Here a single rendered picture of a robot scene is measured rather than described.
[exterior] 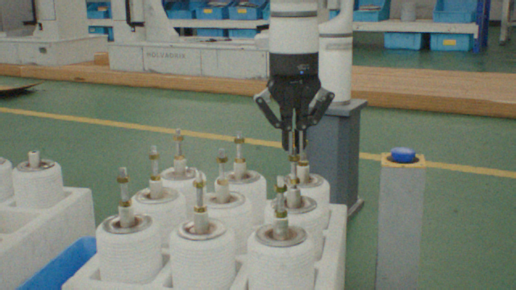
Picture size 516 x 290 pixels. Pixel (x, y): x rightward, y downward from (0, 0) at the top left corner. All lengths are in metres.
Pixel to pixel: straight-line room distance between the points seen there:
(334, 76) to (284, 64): 0.60
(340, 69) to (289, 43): 0.61
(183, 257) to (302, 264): 0.17
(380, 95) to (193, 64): 1.20
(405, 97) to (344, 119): 1.45
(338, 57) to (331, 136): 0.20
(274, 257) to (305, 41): 0.31
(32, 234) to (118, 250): 0.29
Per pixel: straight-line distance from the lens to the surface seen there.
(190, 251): 0.79
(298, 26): 0.80
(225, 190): 0.91
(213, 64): 3.36
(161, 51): 3.58
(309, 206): 0.89
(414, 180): 0.92
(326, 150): 1.43
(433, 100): 2.81
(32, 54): 4.43
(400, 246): 0.97
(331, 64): 1.40
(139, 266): 0.85
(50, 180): 1.18
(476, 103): 2.79
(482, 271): 1.30
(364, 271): 1.24
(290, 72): 0.81
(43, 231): 1.11
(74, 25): 4.39
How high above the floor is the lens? 0.59
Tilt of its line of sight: 16 degrees down
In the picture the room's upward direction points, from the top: 1 degrees counter-clockwise
